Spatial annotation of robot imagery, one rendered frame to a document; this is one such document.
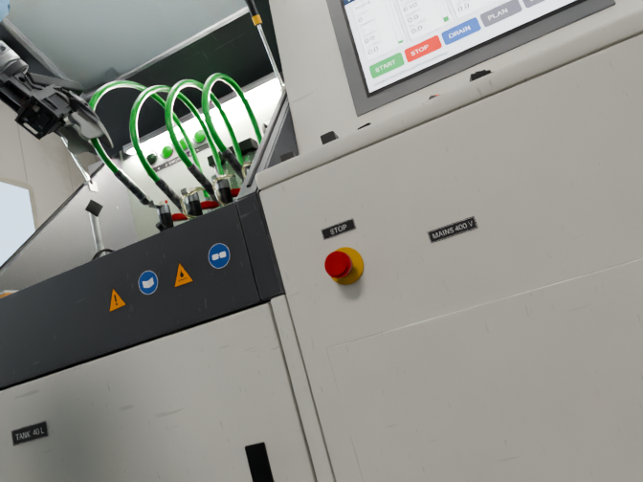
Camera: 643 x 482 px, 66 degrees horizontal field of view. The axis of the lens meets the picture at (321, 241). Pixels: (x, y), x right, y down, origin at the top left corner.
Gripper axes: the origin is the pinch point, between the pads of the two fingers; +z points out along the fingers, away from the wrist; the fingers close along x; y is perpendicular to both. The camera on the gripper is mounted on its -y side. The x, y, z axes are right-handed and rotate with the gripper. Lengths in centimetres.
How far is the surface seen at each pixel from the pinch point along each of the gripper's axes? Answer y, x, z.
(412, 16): -18, 59, 25
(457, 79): -3, 60, 37
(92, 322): 32.1, -6.3, 18.1
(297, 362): 43, 23, 39
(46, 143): -208, -181, -39
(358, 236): 33, 39, 33
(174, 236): 26.3, 14.2, 17.7
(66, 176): -204, -189, -17
